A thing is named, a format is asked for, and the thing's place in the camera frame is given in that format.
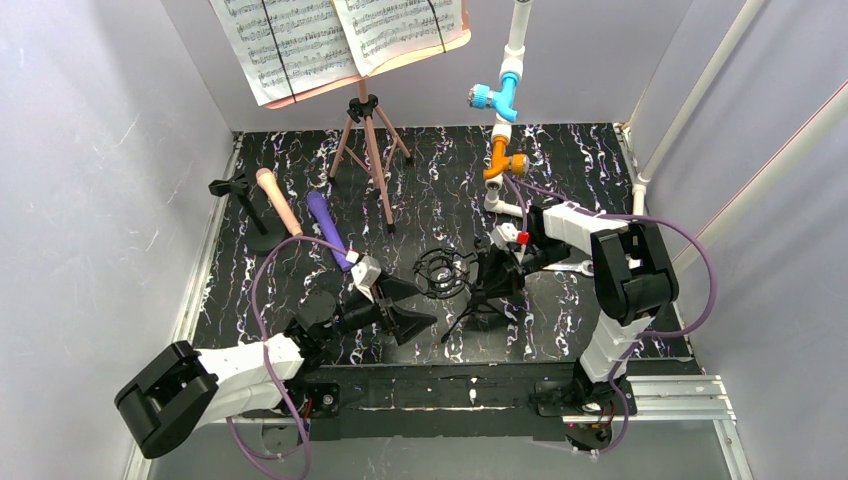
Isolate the orange pipe valve fitting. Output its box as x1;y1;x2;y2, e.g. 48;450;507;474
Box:
483;135;529;180

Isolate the white wall pipe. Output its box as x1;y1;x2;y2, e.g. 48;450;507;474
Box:
638;0;765;184

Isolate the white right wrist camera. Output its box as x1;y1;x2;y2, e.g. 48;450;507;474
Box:
489;223;530;256

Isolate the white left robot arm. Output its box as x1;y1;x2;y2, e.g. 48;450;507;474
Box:
114;274;437;459

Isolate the black tripod mic stand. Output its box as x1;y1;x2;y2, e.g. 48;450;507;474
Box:
413;238;502;343

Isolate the pink tripod music stand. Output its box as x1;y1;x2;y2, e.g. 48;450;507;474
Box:
328;79;414;234

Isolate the sheet music book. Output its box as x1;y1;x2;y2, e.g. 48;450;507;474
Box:
210;0;471;106

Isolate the silver open-end wrench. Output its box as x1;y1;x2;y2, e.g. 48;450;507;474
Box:
545;260;594;278

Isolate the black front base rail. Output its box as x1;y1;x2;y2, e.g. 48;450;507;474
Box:
241;358;654;444

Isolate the white PVC pipe frame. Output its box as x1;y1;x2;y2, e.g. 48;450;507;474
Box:
468;1;647;218

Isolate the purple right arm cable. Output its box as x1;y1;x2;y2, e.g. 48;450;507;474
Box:
503;173;719;458

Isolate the pink microphone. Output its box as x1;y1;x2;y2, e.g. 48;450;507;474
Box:
256;168;303;237

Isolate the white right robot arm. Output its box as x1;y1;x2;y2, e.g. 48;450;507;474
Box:
471;203;679;403

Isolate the purple microphone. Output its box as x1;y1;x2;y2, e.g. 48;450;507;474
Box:
306;191;353;272

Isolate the black round-base mic stand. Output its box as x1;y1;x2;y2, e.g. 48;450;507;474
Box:
208;173;287;256

